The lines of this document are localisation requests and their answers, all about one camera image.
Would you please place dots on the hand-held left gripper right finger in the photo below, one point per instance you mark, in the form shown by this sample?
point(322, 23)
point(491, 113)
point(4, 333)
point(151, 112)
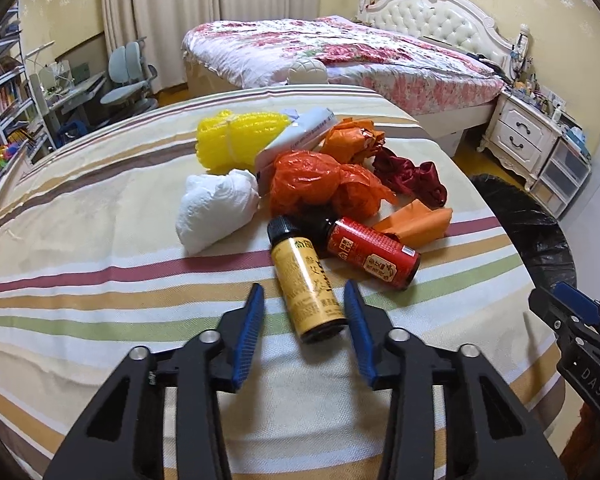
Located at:
point(360, 340)

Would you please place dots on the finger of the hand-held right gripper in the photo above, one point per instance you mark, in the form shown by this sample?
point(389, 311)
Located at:
point(577, 302)
point(545, 307)

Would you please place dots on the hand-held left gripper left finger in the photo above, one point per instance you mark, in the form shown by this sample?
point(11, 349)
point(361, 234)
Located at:
point(245, 340)

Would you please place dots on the yellow label bottle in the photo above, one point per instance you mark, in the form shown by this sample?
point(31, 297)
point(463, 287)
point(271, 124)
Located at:
point(305, 290)

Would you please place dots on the trash bin with black bag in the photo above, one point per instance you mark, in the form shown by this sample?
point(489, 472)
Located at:
point(530, 225)

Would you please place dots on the white plastic bag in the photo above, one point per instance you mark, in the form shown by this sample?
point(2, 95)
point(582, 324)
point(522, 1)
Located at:
point(215, 205)

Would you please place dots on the orange plastic bag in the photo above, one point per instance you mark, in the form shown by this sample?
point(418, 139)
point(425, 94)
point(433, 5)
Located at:
point(305, 175)

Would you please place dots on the orange paper wrapper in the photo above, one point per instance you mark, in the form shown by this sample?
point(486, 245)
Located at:
point(347, 140)

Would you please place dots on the white package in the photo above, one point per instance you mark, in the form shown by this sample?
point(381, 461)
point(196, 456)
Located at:
point(300, 132)

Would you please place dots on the red label bottle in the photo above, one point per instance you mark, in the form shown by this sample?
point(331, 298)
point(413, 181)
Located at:
point(370, 252)

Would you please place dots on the plastic drawer unit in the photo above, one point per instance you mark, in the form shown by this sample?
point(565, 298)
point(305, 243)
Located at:
point(562, 172)

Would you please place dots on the dark red plastic bag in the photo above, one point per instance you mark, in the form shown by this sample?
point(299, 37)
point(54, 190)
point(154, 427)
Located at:
point(405, 175)

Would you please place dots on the white nightstand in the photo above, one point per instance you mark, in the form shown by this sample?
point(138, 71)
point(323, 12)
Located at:
point(517, 135)

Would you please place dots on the white box under bed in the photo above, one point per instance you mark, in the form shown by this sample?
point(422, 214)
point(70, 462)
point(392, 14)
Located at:
point(447, 140)

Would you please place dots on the yellow foam mesh net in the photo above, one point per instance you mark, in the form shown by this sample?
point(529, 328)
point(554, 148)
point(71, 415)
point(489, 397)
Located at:
point(235, 135)

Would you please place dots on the clutter of small bottles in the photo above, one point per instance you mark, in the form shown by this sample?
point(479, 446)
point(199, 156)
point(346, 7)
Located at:
point(532, 91)

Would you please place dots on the dark blue object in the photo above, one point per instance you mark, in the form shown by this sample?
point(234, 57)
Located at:
point(72, 132)

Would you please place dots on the white shell-shaped chair back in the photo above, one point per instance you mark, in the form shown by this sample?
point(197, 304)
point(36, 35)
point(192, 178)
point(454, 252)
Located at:
point(307, 71)

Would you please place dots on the floral bedspread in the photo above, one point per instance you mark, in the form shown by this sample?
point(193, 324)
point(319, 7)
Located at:
point(360, 55)

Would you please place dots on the grey desk chair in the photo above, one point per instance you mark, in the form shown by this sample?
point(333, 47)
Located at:
point(127, 70)

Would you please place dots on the study desk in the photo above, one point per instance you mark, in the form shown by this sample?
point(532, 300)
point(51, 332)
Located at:
point(75, 95)

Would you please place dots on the pile of colourful toys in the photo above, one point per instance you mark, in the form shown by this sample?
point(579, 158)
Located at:
point(0, 160)

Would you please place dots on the white bed with tufted headboard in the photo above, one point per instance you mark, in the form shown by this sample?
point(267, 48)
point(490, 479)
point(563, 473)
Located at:
point(445, 20)

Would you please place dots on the beige curtain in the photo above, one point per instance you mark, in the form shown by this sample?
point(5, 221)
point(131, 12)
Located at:
point(155, 20)

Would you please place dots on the white bookshelf with books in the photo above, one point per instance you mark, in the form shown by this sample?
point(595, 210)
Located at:
point(5, 90)

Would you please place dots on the white desk lamp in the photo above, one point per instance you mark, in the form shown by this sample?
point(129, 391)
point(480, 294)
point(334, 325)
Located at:
point(40, 52)

